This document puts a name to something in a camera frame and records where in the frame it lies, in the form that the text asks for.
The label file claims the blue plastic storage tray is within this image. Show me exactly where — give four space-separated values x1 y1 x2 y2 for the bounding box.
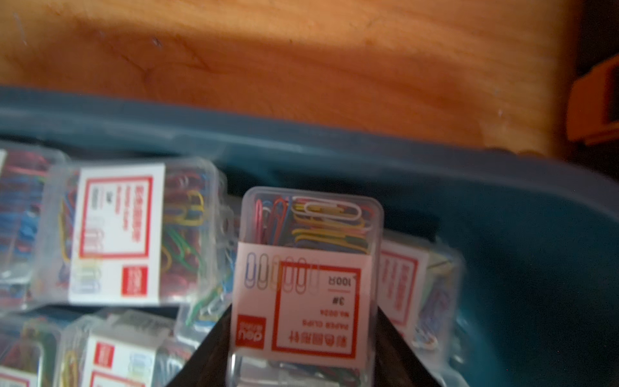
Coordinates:
1 87 618 386

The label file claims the black tool case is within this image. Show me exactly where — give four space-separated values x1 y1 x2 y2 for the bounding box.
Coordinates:
562 1 618 180

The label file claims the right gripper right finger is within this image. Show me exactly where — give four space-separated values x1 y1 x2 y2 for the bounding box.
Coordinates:
374 309 439 387

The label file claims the paper clip box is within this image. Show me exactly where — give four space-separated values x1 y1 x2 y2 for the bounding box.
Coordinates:
30 156 227 306
227 186 384 386

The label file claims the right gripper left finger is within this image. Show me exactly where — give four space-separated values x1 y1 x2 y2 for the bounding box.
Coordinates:
167 306 232 387

